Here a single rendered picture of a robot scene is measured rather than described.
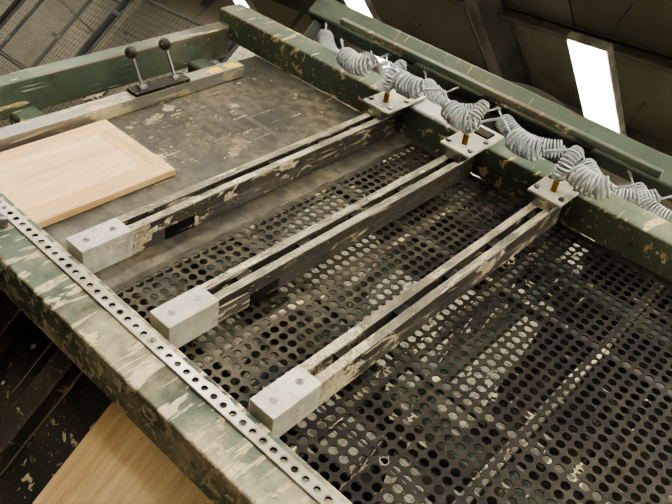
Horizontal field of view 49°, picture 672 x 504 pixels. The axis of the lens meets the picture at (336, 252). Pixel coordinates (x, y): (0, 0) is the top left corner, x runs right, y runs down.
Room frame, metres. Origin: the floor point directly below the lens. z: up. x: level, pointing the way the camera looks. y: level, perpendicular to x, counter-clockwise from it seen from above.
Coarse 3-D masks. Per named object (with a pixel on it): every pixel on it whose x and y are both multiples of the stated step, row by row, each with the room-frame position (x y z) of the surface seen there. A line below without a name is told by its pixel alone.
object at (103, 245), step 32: (384, 96) 2.10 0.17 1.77; (352, 128) 2.05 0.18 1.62; (384, 128) 2.14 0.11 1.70; (256, 160) 1.87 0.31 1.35; (288, 160) 1.89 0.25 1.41; (320, 160) 1.99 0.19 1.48; (192, 192) 1.74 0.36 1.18; (224, 192) 1.77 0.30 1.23; (256, 192) 1.86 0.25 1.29; (128, 224) 1.65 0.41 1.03; (160, 224) 1.67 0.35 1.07; (192, 224) 1.75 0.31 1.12; (96, 256) 1.58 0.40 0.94; (128, 256) 1.65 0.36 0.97
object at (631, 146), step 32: (320, 0) 2.84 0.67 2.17; (352, 32) 2.74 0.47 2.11; (384, 32) 2.68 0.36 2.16; (416, 64) 2.60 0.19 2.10; (448, 64) 2.54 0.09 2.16; (480, 96) 2.46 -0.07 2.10; (512, 96) 2.41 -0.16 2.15; (544, 128) 2.35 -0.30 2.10; (608, 128) 2.26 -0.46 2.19; (608, 160) 2.24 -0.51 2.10; (352, 288) 2.26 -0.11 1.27; (256, 352) 2.03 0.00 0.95; (256, 384) 2.10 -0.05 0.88
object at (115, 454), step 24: (96, 432) 1.63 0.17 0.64; (120, 432) 1.61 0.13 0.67; (72, 456) 1.64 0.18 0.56; (96, 456) 1.62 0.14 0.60; (120, 456) 1.60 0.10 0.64; (144, 456) 1.58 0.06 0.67; (72, 480) 1.62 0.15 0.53; (96, 480) 1.60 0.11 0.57; (120, 480) 1.58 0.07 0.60; (144, 480) 1.56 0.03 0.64; (168, 480) 1.54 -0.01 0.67
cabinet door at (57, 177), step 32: (96, 128) 2.00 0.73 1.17; (0, 160) 1.85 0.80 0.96; (32, 160) 1.87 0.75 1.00; (64, 160) 1.88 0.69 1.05; (96, 160) 1.90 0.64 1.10; (128, 160) 1.91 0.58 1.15; (160, 160) 1.92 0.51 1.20; (32, 192) 1.77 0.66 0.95; (64, 192) 1.78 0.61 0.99; (96, 192) 1.79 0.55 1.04; (128, 192) 1.83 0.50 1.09
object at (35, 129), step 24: (192, 72) 2.27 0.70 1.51; (216, 72) 2.28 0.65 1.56; (240, 72) 2.35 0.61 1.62; (120, 96) 2.11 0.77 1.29; (144, 96) 2.13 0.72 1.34; (168, 96) 2.19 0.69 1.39; (48, 120) 1.97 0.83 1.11; (72, 120) 2.00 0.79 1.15; (96, 120) 2.06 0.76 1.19; (0, 144) 1.89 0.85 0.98; (24, 144) 1.94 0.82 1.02
